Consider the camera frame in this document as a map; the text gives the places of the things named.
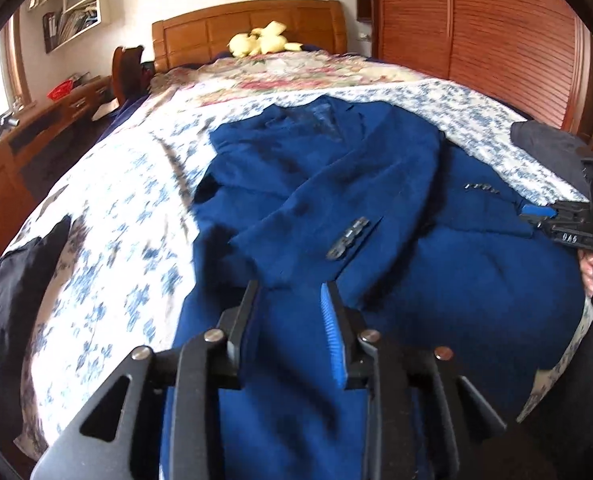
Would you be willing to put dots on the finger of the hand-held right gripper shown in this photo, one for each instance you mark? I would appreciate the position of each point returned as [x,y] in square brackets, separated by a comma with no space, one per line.
[539,211]

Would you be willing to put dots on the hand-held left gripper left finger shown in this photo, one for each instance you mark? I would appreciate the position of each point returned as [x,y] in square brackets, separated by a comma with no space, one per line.
[241,330]

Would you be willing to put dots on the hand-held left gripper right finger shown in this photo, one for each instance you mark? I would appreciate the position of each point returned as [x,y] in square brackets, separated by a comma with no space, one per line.
[332,340]

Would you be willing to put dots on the blue blazer jacket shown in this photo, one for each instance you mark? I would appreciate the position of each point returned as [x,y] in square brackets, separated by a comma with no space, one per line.
[326,185]

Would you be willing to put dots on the dark grey folded garment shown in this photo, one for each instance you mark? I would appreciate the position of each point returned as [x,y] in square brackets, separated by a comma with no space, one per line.
[541,145]

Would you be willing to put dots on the blue floral bedspread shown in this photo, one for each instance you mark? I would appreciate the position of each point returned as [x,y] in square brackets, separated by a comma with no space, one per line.
[116,210]

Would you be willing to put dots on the wooden slatted wardrobe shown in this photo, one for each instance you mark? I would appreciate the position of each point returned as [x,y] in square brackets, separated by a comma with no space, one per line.
[476,35]

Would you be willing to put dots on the black folded garment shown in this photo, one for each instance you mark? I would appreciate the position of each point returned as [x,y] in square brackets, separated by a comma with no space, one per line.
[6,300]

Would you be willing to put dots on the pink floral quilt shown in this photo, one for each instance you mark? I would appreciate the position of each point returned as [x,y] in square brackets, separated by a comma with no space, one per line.
[276,75]

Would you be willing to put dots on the wooden chair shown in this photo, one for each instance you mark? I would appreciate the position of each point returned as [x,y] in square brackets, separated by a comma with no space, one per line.
[126,70]

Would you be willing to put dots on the wooden desk cabinet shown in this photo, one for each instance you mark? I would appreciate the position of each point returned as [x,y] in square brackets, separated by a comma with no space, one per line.
[1,175]

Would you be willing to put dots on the yellow plush toy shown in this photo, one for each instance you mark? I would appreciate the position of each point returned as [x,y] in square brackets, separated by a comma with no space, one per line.
[256,40]

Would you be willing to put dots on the red bowl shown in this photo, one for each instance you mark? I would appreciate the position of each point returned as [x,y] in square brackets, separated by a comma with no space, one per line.
[60,90]

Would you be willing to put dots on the wooden bed headboard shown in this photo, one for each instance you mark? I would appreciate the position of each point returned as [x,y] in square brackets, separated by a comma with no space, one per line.
[201,30]

